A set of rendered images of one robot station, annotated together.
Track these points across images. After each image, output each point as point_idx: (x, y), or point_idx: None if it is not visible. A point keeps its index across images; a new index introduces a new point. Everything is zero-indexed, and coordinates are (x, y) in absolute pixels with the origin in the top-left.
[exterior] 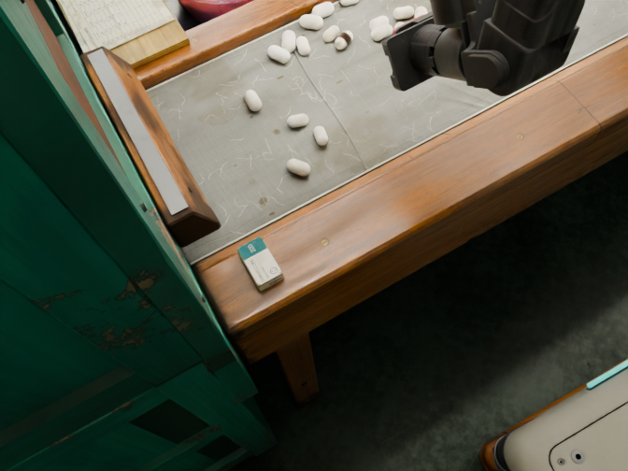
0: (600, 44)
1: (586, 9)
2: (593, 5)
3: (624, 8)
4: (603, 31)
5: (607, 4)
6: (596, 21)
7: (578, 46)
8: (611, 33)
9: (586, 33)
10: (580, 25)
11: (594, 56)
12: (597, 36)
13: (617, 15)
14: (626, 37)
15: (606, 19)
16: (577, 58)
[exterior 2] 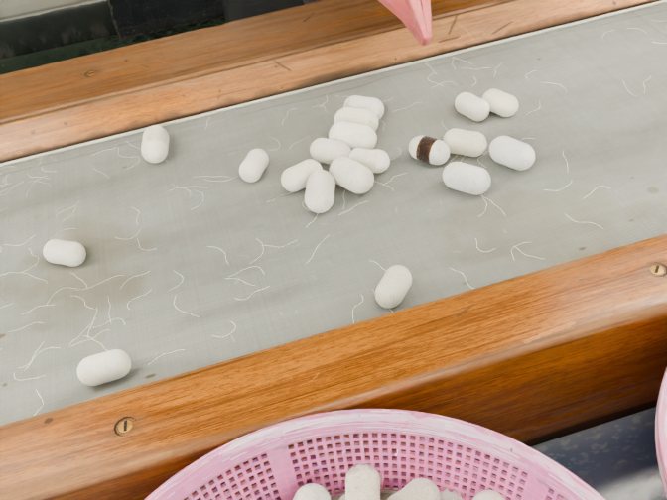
0: (539, 36)
1: (545, 77)
2: (527, 82)
3: (472, 75)
4: (527, 50)
5: (500, 82)
6: (533, 62)
7: (580, 36)
8: (513, 48)
9: (558, 49)
10: (565, 58)
11: (563, 9)
12: (540, 44)
13: (491, 67)
14: (494, 35)
15: (514, 63)
16: (587, 23)
